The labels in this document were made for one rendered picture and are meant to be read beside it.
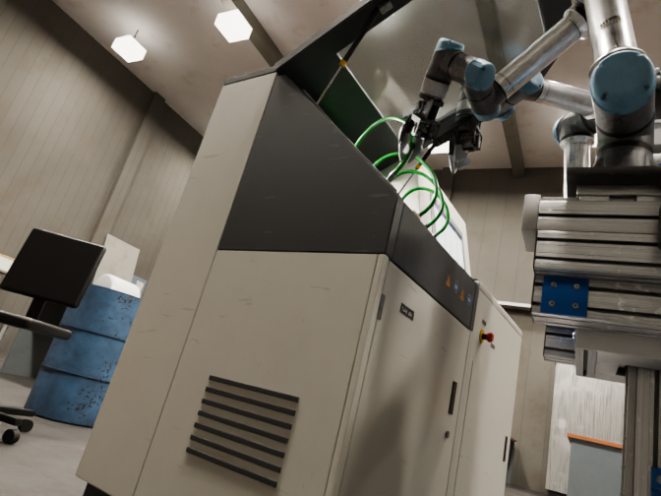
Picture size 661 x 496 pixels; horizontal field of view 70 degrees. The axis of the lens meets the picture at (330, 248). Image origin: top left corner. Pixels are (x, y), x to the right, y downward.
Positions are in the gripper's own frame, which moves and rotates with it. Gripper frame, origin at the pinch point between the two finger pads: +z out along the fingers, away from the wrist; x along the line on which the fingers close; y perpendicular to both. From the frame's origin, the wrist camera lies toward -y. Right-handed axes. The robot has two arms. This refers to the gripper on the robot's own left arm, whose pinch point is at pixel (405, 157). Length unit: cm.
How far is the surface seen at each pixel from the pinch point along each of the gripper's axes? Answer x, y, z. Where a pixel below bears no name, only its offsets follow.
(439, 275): 8.4, 29.1, 23.9
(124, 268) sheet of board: -125, -845, 615
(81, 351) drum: -102, -101, 180
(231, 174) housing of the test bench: -49, -17, 22
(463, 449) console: 34, 47, 79
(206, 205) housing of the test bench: -56, -15, 34
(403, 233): -12.1, 35.9, 9.2
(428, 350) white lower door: 5, 43, 40
